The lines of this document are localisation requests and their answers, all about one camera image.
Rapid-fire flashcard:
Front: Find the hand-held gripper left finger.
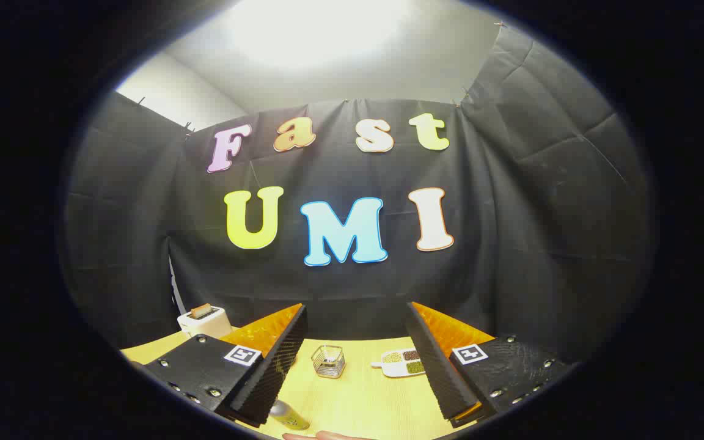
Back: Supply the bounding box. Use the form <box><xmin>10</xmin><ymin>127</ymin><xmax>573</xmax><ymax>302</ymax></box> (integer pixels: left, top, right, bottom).
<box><xmin>143</xmin><ymin>303</ymin><xmax>309</xmax><ymax>428</ymax></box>

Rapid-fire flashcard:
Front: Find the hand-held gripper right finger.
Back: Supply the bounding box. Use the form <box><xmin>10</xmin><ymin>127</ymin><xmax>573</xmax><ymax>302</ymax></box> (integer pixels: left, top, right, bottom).
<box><xmin>404</xmin><ymin>301</ymin><xmax>574</xmax><ymax>428</ymax></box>

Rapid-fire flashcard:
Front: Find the silver bottle with green label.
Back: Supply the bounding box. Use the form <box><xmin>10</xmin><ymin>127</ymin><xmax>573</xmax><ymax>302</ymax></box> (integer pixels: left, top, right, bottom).
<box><xmin>268</xmin><ymin>400</ymin><xmax>310</xmax><ymax>431</ymax></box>

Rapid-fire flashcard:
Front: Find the white divided dish with seeds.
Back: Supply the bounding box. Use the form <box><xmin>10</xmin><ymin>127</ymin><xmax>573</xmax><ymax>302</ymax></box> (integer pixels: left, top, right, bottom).
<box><xmin>370</xmin><ymin>348</ymin><xmax>427</xmax><ymax>378</ymax></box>

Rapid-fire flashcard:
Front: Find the white toaster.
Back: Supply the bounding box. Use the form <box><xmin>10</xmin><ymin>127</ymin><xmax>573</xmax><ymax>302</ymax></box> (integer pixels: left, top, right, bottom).
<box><xmin>177</xmin><ymin>304</ymin><xmax>232</xmax><ymax>339</ymax></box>

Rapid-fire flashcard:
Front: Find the wooden table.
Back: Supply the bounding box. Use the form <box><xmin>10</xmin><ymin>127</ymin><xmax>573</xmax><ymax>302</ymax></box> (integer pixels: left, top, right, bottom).
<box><xmin>121</xmin><ymin>330</ymin><xmax>481</xmax><ymax>440</ymax></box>

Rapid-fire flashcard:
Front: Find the black backdrop cloth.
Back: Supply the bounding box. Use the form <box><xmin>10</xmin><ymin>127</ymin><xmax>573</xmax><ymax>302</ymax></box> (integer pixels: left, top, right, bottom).
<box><xmin>62</xmin><ymin>24</ymin><xmax>658</xmax><ymax>361</ymax></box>

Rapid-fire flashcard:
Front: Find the metal wire holder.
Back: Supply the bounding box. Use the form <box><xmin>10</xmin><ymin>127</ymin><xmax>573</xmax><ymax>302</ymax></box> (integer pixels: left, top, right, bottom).
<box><xmin>311</xmin><ymin>345</ymin><xmax>346</xmax><ymax>379</ymax></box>

